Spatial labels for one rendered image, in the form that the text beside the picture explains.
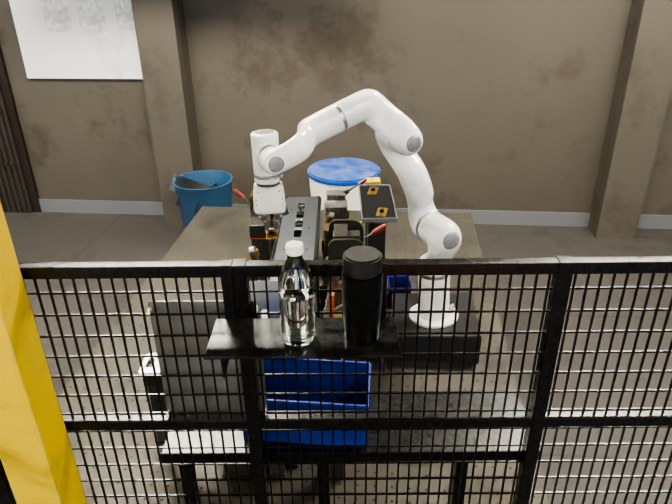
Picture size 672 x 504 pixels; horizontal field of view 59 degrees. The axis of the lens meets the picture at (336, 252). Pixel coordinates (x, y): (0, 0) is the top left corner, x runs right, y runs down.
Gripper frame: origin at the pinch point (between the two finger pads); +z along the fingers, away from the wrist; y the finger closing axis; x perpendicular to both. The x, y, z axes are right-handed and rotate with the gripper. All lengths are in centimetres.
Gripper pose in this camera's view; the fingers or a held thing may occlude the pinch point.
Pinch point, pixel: (271, 226)
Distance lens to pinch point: 196.2
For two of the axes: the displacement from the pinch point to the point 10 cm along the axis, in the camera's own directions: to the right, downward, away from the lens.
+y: -10.0, 0.6, -0.7
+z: 0.2, 9.0, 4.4
